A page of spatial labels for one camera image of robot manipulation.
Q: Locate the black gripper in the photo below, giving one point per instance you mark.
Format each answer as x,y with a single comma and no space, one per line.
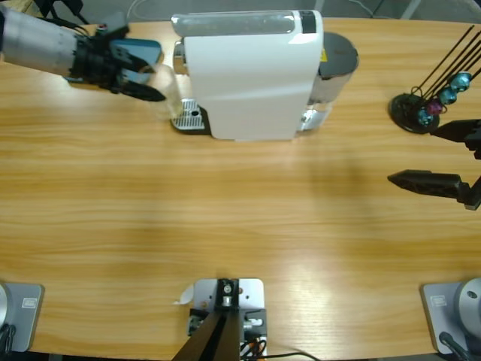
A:
94,60
474,192

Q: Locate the clear drinking glass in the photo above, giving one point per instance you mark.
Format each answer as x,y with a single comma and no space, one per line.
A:
169,90

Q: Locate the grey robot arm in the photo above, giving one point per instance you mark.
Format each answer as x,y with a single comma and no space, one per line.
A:
34,45

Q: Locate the teal coffee capsule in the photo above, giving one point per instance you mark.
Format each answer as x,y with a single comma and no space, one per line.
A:
447,96
425,117
460,82

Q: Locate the purple coffee capsule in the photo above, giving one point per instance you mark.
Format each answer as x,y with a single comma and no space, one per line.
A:
435,108

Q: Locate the white capsule coffee machine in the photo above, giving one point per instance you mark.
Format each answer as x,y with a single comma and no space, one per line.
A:
248,75

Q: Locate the teal plastic tray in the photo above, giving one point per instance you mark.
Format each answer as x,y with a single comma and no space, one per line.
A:
150,50

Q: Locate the black capsule stand with rods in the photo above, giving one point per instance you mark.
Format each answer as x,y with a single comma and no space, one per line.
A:
404,107

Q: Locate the silver drip tray grate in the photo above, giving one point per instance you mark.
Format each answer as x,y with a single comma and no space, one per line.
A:
189,114

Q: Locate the black stand legs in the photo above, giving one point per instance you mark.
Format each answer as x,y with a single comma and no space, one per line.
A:
77,5

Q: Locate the wooden crate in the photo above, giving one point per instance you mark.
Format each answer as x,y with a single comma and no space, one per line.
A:
22,4

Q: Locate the grey water tank dark lid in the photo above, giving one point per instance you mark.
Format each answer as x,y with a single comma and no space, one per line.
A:
336,50

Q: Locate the grey metal leg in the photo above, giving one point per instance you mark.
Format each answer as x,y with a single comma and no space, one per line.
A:
411,7

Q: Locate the white paper tag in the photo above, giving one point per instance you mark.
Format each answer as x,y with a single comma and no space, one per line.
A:
185,295

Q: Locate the white mounting block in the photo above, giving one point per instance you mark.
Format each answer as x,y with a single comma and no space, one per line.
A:
251,297

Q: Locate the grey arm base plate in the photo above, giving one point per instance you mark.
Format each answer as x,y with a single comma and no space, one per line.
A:
26,319
436,319

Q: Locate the black camera post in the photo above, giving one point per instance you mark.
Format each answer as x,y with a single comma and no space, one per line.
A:
218,338

